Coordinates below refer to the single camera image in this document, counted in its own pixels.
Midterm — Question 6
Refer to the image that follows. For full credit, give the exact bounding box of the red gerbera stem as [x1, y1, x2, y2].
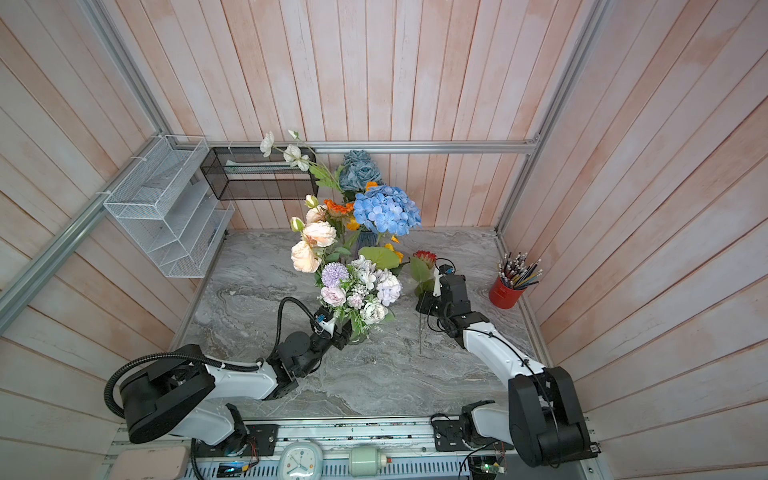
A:
[409, 250, 437, 353]

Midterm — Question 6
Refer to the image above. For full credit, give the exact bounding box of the clear grey glass vase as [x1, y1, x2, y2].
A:
[343, 320, 368, 345]

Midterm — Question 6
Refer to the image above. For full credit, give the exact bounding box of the white lilac flower bunch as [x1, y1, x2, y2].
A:
[319, 262, 403, 334]

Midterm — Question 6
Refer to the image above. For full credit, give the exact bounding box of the peach peony stem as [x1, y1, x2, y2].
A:
[291, 240, 324, 286]
[290, 195, 337, 248]

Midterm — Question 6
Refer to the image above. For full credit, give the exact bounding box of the blue purple glass vase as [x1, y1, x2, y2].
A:
[357, 231, 378, 248]

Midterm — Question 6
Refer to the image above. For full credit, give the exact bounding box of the blue hydrangea stem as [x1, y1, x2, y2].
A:
[350, 185, 422, 270]

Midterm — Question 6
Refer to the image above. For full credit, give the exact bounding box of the orange gerbera stem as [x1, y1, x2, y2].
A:
[324, 199, 354, 240]

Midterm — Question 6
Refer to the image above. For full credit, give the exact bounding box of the blue rose bunch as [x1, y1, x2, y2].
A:
[339, 150, 382, 202]

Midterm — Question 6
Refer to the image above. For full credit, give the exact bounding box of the white flower stem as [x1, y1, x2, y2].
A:
[259, 130, 342, 192]

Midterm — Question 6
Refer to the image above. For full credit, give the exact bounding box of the orange poppy flower bunch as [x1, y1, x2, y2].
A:
[347, 182, 408, 261]

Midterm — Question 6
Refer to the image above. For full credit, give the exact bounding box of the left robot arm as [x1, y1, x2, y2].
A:
[104, 322, 353, 455]

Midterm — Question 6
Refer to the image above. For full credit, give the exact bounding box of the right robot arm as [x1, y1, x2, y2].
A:
[417, 273, 600, 467]

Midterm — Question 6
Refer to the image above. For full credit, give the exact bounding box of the red pencil cup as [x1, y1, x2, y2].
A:
[488, 277, 524, 310]

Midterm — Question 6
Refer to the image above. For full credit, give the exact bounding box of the white analog clock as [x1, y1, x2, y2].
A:
[277, 441, 324, 480]

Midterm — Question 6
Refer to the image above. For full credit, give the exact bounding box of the pale green cylinder device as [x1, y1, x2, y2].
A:
[348, 446, 391, 478]

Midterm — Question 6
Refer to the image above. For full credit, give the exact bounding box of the green circuit board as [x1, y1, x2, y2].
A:
[466, 456, 506, 480]

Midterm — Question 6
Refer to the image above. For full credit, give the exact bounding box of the pink box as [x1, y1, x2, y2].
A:
[108, 446, 189, 480]

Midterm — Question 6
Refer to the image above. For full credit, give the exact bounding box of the black mesh basket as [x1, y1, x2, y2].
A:
[200, 147, 319, 201]

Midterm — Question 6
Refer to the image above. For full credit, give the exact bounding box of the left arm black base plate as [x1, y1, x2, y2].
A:
[192, 424, 279, 458]

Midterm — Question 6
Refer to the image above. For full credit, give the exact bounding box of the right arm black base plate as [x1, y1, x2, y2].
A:
[429, 413, 514, 452]

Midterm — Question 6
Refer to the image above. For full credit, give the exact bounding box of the black corrugated cable hose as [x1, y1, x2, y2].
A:
[103, 296, 325, 421]

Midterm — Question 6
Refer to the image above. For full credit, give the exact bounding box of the white wire mesh shelf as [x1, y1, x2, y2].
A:
[104, 135, 234, 279]

